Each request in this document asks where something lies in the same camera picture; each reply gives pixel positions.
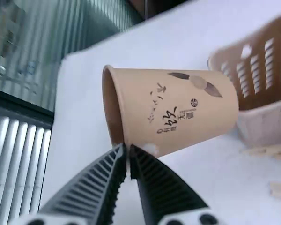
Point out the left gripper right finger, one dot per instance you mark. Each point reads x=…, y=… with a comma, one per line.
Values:
x=159, y=187

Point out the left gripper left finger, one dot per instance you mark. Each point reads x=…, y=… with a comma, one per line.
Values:
x=89, y=187

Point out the printed brown paper cup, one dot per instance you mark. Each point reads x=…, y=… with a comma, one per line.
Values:
x=168, y=110

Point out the beige slotted plastic basket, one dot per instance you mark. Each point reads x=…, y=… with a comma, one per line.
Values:
x=260, y=93

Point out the wooden chopstick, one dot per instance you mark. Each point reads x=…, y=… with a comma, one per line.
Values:
x=267, y=148

